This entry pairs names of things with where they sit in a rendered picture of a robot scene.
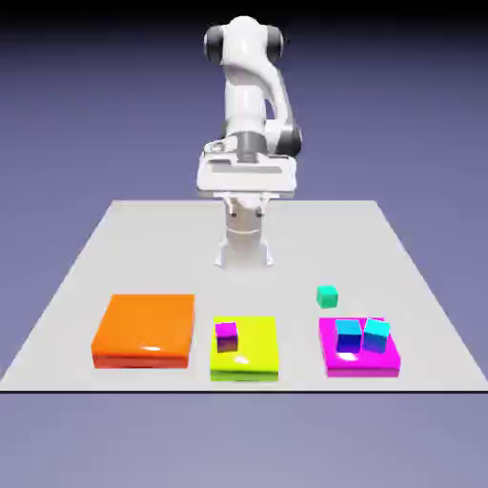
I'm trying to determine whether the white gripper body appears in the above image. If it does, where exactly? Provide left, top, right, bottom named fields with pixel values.
left=196, top=151, right=297, bottom=200

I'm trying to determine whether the small green cube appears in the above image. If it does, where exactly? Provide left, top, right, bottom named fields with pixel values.
left=315, top=284, right=339, bottom=310

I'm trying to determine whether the small purple cube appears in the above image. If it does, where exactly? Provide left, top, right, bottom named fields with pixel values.
left=214, top=321, right=240, bottom=355

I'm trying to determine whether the small blue cube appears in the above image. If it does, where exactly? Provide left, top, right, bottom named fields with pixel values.
left=335, top=318, right=363, bottom=355

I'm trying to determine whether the small cyan cube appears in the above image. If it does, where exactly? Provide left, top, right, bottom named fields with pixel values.
left=361, top=317, right=392, bottom=356

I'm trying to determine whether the large yellow box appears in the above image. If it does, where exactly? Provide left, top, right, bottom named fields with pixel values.
left=210, top=315, right=280, bottom=383

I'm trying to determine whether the large orange box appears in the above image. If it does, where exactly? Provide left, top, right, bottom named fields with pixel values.
left=91, top=293, right=196, bottom=370

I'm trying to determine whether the large magenta box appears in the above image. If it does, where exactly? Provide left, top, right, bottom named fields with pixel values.
left=317, top=316, right=402, bottom=379

